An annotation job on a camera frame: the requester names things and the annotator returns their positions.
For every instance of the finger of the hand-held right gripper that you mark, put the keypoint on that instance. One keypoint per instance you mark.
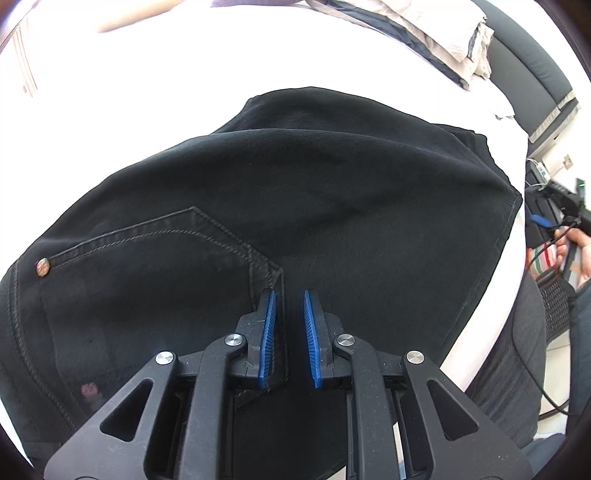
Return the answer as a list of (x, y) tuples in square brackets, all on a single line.
[(540, 220)]

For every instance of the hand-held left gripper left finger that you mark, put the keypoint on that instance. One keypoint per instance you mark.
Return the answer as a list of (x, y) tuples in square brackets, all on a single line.
[(267, 337)]

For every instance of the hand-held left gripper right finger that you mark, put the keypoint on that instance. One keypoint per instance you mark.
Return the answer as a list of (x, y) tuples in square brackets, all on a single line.
[(312, 337)]

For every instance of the black pants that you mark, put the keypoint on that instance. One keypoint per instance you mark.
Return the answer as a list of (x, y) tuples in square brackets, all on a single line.
[(300, 194)]

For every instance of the person's right hand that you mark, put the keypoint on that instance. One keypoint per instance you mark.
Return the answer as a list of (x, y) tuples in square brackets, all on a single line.
[(579, 249)]

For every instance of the black mesh panel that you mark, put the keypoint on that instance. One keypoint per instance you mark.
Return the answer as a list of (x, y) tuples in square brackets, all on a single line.
[(556, 307)]

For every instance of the person's leg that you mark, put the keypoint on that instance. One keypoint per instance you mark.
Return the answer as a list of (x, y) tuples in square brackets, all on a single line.
[(579, 350)]

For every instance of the grey fabric bed base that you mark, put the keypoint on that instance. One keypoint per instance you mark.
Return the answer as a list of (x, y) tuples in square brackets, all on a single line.
[(508, 360)]

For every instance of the dark grey padded headboard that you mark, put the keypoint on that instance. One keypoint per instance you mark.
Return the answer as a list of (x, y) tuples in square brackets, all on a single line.
[(521, 60)]

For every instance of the folded beige garments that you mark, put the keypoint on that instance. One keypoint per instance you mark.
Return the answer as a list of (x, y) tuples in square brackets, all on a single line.
[(415, 27)]

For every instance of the white bed sheet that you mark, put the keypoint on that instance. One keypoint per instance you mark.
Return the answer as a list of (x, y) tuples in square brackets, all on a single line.
[(138, 87)]

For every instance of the purple cloth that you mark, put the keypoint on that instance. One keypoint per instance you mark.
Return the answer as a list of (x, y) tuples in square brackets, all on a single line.
[(254, 2)]

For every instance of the tan cylindrical object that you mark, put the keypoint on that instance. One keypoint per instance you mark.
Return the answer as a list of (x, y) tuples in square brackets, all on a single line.
[(138, 14)]

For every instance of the beige striped cloth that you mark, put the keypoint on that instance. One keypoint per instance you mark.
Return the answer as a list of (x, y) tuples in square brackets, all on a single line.
[(25, 60)]

